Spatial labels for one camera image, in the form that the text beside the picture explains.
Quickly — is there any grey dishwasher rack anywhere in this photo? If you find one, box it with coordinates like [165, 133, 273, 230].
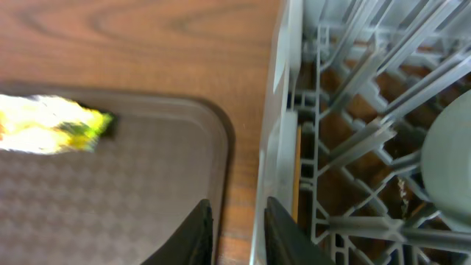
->
[249, 0, 470, 264]

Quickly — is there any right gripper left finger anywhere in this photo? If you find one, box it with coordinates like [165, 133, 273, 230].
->
[142, 199, 213, 265]

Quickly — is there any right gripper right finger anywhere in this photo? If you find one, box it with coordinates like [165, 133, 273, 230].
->
[264, 197, 335, 265]

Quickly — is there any brown serving tray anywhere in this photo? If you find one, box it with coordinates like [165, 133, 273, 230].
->
[1, 82, 230, 264]

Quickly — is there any green snack wrapper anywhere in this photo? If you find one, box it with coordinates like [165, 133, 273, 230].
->
[1, 94, 114, 155]

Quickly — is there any mint green bowl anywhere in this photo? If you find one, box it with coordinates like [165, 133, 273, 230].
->
[421, 91, 470, 233]

